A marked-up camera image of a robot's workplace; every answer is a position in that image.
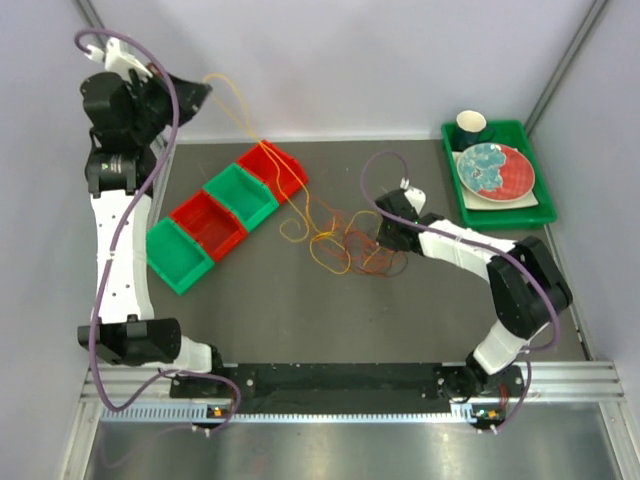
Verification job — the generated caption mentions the red and blue plate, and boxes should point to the red and blue plate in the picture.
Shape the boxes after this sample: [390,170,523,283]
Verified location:
[456,142,536,203]

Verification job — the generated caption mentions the grey slotted cable duct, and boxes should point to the grey slotted cable duct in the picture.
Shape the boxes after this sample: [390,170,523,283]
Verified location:
[100,402,501,424]

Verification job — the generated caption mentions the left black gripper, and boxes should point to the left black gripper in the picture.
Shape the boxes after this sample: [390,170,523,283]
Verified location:
[127,62,210,144]

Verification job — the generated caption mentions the red bin far end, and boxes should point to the red bin far end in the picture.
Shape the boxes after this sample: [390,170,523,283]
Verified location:
[236,140,309,204]

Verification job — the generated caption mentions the white square plate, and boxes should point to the white square plate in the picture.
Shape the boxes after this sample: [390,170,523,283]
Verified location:
[454,152,537,210]

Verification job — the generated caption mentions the aluminium frame rail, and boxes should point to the aluminium frame rail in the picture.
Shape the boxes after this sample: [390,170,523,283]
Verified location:
[99,361,624,403]

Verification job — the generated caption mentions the dark green cup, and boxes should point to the dark green cup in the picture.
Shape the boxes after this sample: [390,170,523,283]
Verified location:
[451,110,495,152]

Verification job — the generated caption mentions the yellow cable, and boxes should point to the yellow cable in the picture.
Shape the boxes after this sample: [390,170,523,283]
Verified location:
[203,73,386,276]

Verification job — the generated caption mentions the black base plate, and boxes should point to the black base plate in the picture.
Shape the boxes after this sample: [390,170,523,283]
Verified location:
[169,360,527,415]

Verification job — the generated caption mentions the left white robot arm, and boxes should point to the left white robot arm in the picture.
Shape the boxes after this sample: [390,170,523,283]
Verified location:
[77,37,227,397]

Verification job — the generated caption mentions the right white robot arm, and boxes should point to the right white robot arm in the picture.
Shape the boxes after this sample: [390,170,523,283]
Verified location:
[374,187,573,396]

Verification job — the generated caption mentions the large green tray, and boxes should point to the large green tray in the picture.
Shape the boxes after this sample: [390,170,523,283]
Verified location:
[441,120,557,231]

